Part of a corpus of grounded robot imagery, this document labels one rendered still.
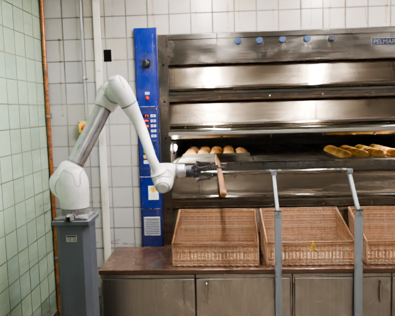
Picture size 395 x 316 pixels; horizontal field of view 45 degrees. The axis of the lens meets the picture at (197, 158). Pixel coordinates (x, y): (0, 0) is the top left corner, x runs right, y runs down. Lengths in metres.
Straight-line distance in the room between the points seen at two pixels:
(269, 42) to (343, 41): 0.51
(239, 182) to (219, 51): 0.95
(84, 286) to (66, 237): 0.28
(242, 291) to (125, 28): 1.96
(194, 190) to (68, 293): 1.22
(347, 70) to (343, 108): 0.26
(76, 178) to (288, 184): 1.58
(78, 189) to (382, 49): 2.27
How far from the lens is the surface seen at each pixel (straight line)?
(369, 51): 3.61
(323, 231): 3.53
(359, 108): 3.56
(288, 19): 3.50
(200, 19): 3.48
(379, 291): 3.23
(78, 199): 2.62
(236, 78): 3.43
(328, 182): 3.55
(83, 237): 2.64
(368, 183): 3.62
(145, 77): 3.44
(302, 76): 3.47
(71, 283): 2.73
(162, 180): 2.70
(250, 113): 3.43
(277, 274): 3.01
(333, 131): 3.36
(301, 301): 3.15
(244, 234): 3.46
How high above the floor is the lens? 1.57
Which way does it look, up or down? 6 degrees down
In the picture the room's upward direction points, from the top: 2 degrees counter-clockwise
